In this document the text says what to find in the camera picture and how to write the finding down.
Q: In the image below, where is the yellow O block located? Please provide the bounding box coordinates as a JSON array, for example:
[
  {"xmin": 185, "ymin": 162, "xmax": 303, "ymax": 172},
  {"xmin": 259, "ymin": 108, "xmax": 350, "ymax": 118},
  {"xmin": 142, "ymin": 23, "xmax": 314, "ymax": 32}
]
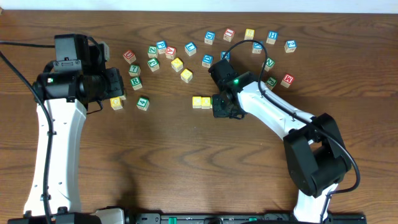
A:
[{"xmin": 201, "ymin": 96, "xmax": 212, "ymax": 109}]

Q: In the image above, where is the yellow C block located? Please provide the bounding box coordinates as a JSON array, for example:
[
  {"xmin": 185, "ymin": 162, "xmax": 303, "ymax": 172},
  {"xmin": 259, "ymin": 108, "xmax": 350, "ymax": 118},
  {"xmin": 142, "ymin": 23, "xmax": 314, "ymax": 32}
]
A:
[{"xmin": 192, "ymin": 96, "xmax": 202, "ymax": 109}]

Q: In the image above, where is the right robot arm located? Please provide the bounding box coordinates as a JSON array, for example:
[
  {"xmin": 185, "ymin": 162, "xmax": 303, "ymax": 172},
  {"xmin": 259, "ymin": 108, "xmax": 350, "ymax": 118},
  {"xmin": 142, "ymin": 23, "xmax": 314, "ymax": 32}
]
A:
[{"xmin": 208, "ymin": 59, "xmax": 353, "ymax": 223}]

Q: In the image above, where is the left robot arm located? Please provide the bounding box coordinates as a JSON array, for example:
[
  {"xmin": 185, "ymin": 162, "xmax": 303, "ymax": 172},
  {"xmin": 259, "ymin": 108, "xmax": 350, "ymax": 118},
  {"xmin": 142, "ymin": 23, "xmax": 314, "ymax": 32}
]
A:
[{"xmin": 8, "ymin": 68, "xmax": 134, "ymax": 223}]

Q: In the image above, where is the yellow block lower left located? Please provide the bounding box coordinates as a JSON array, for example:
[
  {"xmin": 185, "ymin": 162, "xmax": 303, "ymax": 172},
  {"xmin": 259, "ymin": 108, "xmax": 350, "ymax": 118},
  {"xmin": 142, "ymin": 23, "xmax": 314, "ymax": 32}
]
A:
[{"xmin": 110, "ymin": 96, "xmax": 123, "ymax": 110}]

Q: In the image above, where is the green R block left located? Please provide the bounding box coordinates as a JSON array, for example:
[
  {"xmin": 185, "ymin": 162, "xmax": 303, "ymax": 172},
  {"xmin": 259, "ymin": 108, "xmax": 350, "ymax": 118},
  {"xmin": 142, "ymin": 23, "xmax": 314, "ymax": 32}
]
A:
[{"xmin": 130, "ymin": 77, "xmax": 142, "ymax": 90}]

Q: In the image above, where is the green 7 block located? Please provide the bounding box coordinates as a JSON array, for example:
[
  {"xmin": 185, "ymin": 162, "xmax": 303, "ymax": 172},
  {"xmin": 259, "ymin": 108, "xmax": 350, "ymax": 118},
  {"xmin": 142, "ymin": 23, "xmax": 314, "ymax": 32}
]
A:
[{"xmin": 129, "ymin": 65, "xmax": 141, "ymax": 77}]

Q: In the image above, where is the green 4 block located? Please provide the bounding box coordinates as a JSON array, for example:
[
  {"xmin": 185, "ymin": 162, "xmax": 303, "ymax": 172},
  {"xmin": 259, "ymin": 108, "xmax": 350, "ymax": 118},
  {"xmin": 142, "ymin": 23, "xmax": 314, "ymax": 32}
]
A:
[{"xmin": 136, "ymin": 97, "xmax": 150, "ymax": 111}]

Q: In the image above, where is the red U block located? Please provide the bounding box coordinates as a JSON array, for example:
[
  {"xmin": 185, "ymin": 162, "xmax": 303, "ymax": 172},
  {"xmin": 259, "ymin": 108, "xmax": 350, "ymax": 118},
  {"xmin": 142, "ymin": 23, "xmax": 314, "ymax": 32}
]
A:
[{"xmin": 123, "ymin": 50, "xmax": 136, "ymax": 64}]

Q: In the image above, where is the green J block left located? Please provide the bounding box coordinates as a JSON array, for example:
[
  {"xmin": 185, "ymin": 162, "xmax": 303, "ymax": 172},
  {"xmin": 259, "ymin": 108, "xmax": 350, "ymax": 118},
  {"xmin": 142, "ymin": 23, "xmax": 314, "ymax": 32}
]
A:
[{"xmin": 147, "ymin": 58, "xmax": 160, "ymax": 72}]

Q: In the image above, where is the green j block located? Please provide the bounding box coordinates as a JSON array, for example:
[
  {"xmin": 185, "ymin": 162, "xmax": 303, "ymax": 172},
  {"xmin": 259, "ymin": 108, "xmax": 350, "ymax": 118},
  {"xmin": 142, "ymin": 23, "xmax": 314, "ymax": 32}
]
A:
[
  {"xmin": 147, "ymin": 58, "xmax": 160, "ymax": 72},
  {"xmin": 266, "ymin": 77, "xmax": 277, "ymax": 90}
]

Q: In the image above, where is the blue D block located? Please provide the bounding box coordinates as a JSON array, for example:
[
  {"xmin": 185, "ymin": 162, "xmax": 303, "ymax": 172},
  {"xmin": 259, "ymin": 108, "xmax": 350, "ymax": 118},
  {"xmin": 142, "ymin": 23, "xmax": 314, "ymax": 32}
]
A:
[{"xmin": 202, "ymin": 54, "xmax": 213, "ymax": 68}]

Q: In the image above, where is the blue I block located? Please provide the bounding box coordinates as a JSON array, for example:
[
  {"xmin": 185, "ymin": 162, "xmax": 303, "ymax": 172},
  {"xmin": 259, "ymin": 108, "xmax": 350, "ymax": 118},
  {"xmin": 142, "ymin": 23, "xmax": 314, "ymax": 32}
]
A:
[{"xmin": 220, "ymin": 51, "xmax": 231, "ymax": 61}]

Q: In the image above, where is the yellow S block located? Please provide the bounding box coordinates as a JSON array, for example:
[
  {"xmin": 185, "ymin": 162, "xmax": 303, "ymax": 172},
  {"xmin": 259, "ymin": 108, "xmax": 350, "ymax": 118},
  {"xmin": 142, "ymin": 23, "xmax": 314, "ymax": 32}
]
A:
[{"xmin": 180, "ymin": 69, "xmax": 193, "ymax": 83}]

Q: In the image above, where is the green J block right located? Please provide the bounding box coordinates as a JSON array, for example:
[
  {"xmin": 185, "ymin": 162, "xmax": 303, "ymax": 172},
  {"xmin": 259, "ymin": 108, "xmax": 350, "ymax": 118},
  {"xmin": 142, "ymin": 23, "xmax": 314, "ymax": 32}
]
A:
[{"xmin": 266, "ymin": 77, "xmax": 277, "ymax": 90}]

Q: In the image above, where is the green Z block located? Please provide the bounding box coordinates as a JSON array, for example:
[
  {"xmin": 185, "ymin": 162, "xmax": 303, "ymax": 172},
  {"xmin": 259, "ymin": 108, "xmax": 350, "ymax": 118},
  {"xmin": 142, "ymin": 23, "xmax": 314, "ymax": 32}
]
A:
[{"xmin": 147, "ymin": 46, "xmax": 158, "ymax": 58}]

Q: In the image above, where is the green N block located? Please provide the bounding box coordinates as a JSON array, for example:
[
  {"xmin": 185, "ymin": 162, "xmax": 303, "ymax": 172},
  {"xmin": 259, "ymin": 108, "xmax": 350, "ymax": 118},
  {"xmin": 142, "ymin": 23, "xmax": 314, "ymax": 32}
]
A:
[{"xmin": 262, "ymin": 57, "xmax": 275, "ymax": 72}]

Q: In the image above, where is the blue P block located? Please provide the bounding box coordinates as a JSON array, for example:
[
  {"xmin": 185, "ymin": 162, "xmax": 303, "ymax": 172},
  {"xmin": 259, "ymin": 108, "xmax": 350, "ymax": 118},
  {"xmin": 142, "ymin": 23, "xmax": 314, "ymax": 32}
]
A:
[{"xmin": 156, "ymin": 40, "xmax": 167, "ymax": 54}]

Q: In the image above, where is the yellow K block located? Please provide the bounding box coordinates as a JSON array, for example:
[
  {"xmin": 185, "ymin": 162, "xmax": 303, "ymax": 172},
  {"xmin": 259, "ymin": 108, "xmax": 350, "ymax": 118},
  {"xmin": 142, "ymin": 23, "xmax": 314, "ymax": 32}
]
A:
[{"xmin": 171, "ymin": 58, "xmax": 183, "ymax": 72}]

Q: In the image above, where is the blue L block left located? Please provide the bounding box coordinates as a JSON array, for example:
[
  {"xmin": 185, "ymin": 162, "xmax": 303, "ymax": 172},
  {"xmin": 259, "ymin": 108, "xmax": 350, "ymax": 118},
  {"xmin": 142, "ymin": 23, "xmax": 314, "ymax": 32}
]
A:
[{"xmin": 185, "ymin": 42, "xmax": 197, "ymax": 56}]

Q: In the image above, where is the red A block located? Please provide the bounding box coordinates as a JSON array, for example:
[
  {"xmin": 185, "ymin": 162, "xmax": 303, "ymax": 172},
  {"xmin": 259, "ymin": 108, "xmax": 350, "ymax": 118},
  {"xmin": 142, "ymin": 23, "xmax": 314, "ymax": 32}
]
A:
[{"xmin": 165, "ymin": 47, "xmax": 177, "ymax": 60}]

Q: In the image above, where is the red M block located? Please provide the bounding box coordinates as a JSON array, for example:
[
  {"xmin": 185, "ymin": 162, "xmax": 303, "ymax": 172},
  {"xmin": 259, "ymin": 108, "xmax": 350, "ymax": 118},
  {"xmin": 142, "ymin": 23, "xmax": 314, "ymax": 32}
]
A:
[{"xmin": 280, "ymin": 73, "xmax": 295, "ymax": 88}]

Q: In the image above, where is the red I block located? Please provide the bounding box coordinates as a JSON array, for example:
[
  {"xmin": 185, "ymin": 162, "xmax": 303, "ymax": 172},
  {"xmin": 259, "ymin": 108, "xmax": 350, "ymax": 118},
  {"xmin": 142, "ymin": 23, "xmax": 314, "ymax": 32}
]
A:
[{"xmin": 223, "ymin": 28, "xmax": 235, "ymax": 42}]

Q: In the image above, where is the yellow block top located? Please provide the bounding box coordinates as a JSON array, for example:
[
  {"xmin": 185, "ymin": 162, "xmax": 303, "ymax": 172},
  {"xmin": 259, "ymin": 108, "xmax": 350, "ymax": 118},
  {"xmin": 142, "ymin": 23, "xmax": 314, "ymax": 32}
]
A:
[{"xmin": 244, "ymin": 29, "xmax": 255, "ymax": 40}]

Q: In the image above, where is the blue H block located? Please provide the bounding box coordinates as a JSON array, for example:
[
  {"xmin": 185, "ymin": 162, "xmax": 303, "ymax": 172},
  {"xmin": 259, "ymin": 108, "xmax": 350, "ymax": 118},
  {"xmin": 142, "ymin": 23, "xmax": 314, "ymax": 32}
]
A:
[{"xmin": 266, "ymin": 31, "xmax": 278, "ymax": 45}]

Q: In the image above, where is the blue 2 block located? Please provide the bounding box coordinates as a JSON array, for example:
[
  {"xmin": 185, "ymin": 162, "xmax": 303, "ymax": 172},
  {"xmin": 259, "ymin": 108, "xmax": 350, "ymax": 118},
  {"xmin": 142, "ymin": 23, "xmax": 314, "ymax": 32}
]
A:
[{"xmin": 284, "ymin": 40, "xmax": 297, "ymax": 53}]

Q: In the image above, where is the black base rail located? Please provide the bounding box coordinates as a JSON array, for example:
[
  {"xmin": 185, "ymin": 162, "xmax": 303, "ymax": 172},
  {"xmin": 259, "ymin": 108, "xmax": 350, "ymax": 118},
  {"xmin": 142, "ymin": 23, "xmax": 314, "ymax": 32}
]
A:
[{"xmin": 90, "ymin": 205, "xmax": 368, "ymax": 224}]

